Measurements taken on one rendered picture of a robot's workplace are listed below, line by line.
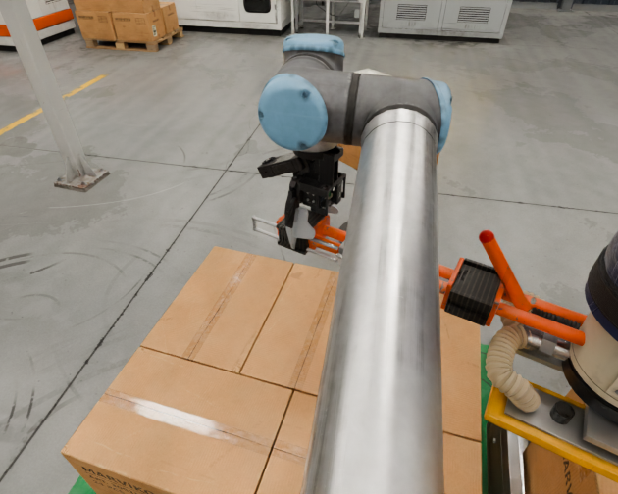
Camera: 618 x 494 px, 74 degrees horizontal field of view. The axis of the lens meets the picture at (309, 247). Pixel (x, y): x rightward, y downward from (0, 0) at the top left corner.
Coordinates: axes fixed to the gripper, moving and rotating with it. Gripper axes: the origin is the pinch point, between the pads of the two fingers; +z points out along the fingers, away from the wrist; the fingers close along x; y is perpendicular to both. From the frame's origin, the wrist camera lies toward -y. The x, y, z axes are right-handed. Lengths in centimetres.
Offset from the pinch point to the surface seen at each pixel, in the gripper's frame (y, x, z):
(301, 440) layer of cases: 4, -9, 73
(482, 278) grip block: 34.8, 2.6, -2.0
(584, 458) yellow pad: 57, -13, 11
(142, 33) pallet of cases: -533, 392, 102
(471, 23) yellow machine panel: -128, 708, 98
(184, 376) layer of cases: -42, -11, 73
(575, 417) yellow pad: 55, -7, 10
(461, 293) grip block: 32.8, -3.6, -2.7
